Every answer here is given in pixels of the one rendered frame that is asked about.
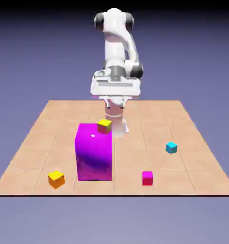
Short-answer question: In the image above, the small pink cube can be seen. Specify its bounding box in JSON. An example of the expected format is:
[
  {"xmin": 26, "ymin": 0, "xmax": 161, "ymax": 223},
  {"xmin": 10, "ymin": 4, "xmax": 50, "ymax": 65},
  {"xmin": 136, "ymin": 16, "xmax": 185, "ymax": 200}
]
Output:
[{"xmin": 141, "ymin": 170, "xmax": 154, "ymax": 186}]

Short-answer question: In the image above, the small yellow cube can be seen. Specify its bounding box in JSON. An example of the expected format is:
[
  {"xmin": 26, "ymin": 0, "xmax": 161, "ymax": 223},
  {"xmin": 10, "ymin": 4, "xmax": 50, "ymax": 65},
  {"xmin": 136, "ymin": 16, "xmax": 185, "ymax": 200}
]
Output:
[{"xmin": 97, "ymin": 119, "xmax": 114, "ymax": 135}]

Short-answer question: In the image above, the small cyan cube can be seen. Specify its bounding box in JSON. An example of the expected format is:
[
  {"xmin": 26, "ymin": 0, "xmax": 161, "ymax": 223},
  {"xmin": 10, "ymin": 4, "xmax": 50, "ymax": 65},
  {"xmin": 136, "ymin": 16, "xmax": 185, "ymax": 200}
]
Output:
[{"xmin": 165, "ymin": 141, "xmax": 178, "ymax": 154}]

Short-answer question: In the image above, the small orange cube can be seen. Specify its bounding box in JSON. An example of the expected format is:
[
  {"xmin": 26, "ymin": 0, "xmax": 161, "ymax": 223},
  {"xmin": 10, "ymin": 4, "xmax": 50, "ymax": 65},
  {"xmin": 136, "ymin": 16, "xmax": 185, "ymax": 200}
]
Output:
[{"xmin": 47, "ymin": 170, "xmax": 66, "ymax": 190}]

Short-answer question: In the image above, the large magenta box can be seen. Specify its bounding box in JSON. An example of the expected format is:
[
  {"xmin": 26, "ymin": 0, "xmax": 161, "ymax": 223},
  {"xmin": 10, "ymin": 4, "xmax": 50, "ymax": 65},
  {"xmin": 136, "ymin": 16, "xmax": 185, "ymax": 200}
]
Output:
[{"xmin": 74, "ymin": 123, "xmax": 113, "ymax": 181}]

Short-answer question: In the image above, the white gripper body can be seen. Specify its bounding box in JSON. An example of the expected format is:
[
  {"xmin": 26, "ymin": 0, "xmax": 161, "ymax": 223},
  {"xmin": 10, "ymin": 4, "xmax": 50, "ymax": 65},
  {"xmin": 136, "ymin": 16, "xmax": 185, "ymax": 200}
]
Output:
[{"xmin": 90, "ymin": 75, "xmax": 142, "ymax": 101}]

